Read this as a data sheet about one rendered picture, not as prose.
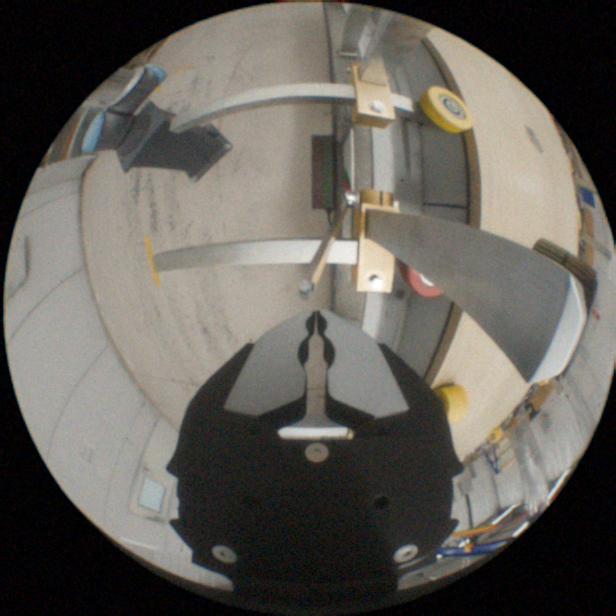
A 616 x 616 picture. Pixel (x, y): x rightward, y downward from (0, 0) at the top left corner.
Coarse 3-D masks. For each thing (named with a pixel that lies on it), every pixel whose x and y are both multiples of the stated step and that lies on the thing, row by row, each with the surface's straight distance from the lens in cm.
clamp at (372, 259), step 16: (368, 192) 26; (384, 192) 26; (368, 208) 26; (384, 208) 26; (368, 240) 26; (368, 256) 26; (384, 256) 27; (352, 272) 30; (368, 272) 27; (384, 272) 27; (368, 288) 28; (384, 288) 28
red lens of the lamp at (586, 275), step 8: (576, 256) 12; (568, 264) 11; (576, 264) 11; (584, 264) 12; (576, 272) 11; (584, 272) 11; (592, 272) 11; (584, 280) 11; (592, 280) 11; (584, 288) 10; (592, 288) 10; (584, 296) 10; (560, 376) 11
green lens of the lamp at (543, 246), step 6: (540, 240) 12; (546, 240) 13; (534, 246) 12; (540, 246) 12; (546, 246) 12; (552, 246) 12; (558, 246) 12; (540, 252) 11; (546, 252) 11; (552, 252) 12; (558, 252) 12; (564, 252) 12; (552, 258) 11; (558, 258) 11; (564, 258) 12
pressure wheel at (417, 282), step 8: (400, 264) 26; (400, 272) 27; (408, 272) 25; (416, 272) 25; (408, 280) 25; (416, 280) 25; (424, 280) 26; (416, 288) 26; (424, 288) 26; (432, 288) 27; (424, 296) 27; (432, 296) 28
